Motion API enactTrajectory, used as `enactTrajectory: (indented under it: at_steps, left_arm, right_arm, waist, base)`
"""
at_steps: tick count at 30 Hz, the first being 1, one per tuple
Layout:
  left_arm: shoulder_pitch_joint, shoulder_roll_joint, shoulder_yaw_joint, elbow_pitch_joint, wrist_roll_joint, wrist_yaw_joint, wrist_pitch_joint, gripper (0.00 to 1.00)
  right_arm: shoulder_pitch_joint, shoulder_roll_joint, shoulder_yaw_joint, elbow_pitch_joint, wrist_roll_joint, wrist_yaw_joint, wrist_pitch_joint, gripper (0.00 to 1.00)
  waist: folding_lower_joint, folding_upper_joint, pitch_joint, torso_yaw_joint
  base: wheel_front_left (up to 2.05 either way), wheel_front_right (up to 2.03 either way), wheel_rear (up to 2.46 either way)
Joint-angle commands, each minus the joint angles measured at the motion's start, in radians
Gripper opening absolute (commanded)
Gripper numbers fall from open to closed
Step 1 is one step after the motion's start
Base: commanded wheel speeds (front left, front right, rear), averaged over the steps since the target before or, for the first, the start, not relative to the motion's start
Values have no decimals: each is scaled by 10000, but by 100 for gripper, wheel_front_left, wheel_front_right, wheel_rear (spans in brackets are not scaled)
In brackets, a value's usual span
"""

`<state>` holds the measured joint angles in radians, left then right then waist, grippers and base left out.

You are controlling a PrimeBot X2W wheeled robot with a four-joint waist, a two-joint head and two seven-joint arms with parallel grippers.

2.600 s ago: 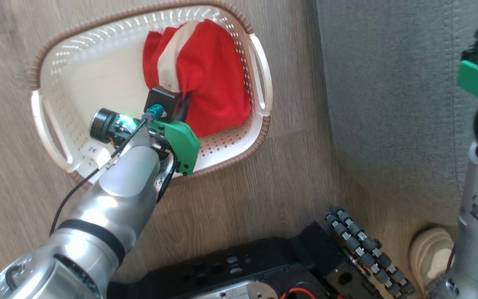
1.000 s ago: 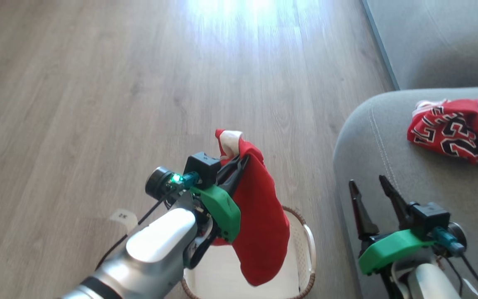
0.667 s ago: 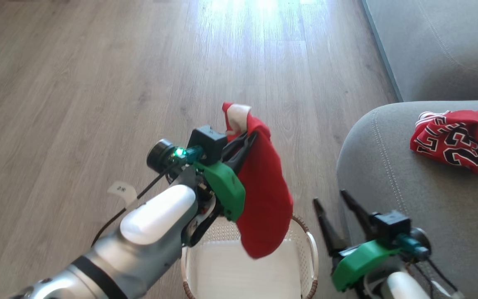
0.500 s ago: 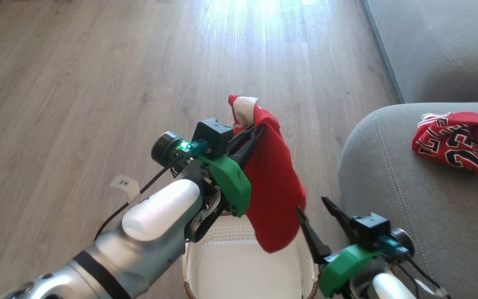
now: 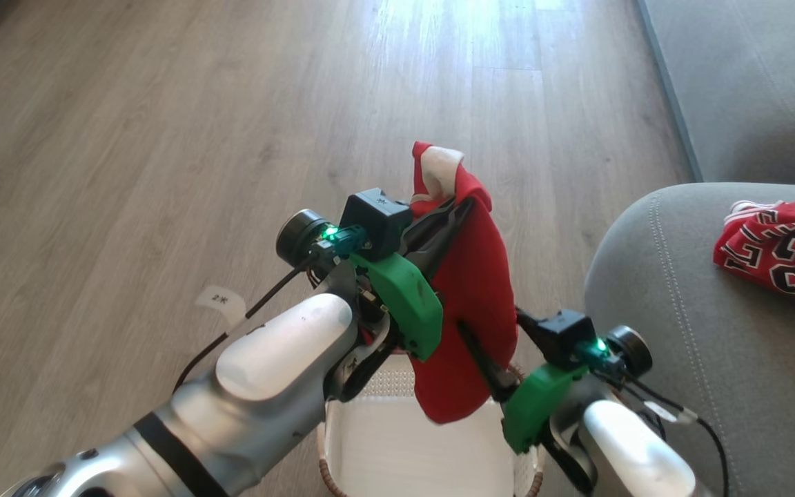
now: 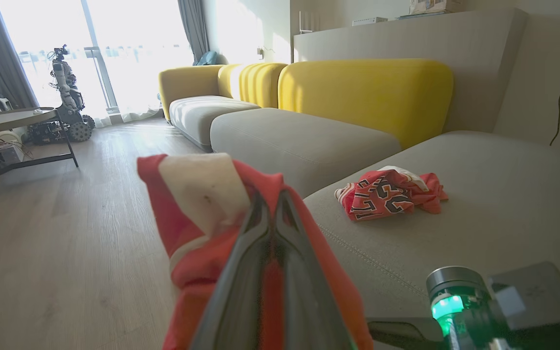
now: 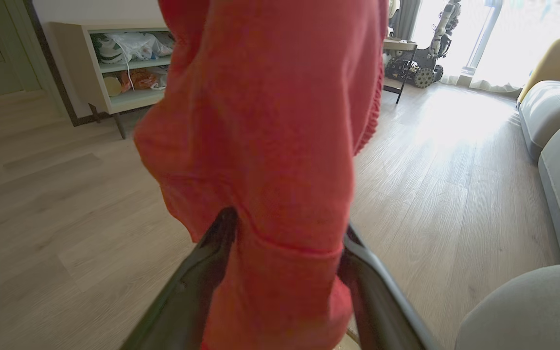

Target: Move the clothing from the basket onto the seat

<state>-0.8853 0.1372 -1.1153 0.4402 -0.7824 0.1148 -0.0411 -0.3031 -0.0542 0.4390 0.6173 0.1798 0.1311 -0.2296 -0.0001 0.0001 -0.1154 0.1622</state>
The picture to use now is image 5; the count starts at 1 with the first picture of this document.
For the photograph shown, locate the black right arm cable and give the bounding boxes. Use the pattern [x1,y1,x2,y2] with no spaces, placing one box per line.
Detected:
[615,373,731,497]

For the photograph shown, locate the red Bulls basketball jersey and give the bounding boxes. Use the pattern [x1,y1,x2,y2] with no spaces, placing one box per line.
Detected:
[712,199,795,310]

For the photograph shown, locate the red basketball shorts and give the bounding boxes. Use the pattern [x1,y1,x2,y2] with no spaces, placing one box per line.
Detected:
[408,141,520,425]

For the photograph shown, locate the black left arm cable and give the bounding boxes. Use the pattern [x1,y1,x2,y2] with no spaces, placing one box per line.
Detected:
[173,254,319,394]

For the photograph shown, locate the white woven-rim laundry basket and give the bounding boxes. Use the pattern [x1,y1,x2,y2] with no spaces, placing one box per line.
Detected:
[315,352,545,497]

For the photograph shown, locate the grey fabric sofa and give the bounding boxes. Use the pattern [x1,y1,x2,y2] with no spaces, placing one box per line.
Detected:
[582,182,795,497]

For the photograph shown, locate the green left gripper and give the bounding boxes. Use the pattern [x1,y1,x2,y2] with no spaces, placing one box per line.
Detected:
[275,196,476,362]

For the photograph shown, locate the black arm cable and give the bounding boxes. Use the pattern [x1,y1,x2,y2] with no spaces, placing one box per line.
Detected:
[173,254,319,394]
[615,373,731,497]

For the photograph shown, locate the grey fabric sofa seat cushion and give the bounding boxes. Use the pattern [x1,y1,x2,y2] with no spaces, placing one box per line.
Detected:
[636,0,795,184]

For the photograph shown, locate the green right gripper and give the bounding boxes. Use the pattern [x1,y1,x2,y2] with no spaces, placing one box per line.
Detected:
[455,308,653,455]

